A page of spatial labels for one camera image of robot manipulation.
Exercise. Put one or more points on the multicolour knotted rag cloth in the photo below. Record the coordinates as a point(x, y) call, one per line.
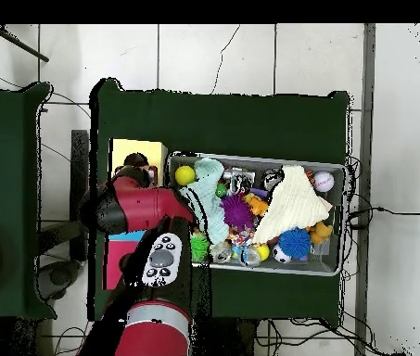
point(241, 237)

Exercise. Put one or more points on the cream knitted cloth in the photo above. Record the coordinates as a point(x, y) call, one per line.
point(291, 204)

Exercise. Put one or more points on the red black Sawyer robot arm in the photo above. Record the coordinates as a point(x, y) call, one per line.
point(139, 207)

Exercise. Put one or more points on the wooden box with three holes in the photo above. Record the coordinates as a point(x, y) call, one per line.
point(142, 146)

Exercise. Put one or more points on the shallow silver mesh bin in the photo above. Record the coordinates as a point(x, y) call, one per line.
point(269, 267)

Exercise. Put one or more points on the mint green knitted cloth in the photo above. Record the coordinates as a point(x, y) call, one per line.
point(209, 185)

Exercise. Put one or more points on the purple spiky rubber ball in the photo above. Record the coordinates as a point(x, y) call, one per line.
point(237, 212)

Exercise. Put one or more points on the yellow plastic ball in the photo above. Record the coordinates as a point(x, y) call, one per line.
point(184, 175)

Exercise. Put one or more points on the crushed black drink can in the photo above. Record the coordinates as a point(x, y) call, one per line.
point(241, 183)

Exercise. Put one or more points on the green spiky ball with eyes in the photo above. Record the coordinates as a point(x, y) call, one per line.
point(199, 247)

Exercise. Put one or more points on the small soccer ball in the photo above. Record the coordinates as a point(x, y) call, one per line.
point(281, 254)

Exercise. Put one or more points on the blue spiky rubber ball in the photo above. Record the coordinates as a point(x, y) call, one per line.
point(295, 243)

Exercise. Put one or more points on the white baseball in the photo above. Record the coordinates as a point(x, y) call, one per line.
point(323, 181)

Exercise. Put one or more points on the black metal stand bar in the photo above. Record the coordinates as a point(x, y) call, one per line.
point(79, 155)

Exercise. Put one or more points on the dark green side table cloth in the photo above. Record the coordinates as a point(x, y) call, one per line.
point(5, 148)

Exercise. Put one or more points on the black tripod leg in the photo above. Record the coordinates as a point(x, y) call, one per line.
point(24, 46)

